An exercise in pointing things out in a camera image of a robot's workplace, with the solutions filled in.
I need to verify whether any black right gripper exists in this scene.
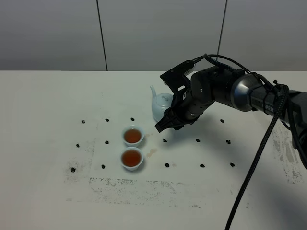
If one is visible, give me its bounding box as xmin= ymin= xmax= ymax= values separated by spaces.
xmin=155 ymin=90 xmax=214 ymax=133

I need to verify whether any light blue porcelain teapot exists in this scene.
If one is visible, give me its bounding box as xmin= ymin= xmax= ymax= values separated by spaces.
xmin=150 ymin=85 xmax=173 ymax=122

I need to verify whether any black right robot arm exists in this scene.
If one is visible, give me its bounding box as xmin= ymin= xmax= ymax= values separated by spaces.
xmin=155 ymin=67 xmax=284 ymax=132

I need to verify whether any far light blue teacup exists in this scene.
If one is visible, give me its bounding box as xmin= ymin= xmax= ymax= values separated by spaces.
xmin=121 ymin=125 xmax=144 ymax=147

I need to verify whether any light blue teacup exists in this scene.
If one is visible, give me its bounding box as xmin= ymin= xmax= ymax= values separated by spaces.
xmin=120 ymin=147 xmax=144 ymax=171
xmin=121 ymin=125 xmax=144 ymax=147

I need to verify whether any near light blue teacup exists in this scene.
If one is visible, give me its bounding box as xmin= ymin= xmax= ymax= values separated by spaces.
xmin=120 ymin=147 xmax=144 ymax=171

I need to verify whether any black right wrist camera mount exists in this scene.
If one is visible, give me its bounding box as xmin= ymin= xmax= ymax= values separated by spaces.
xmin=160 ymin=60 xmax=195 ymax=94

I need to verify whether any braided black camera cable right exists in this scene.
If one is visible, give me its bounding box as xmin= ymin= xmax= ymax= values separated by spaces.
xmin=191 ymin=54 xmax=290 ymax=230

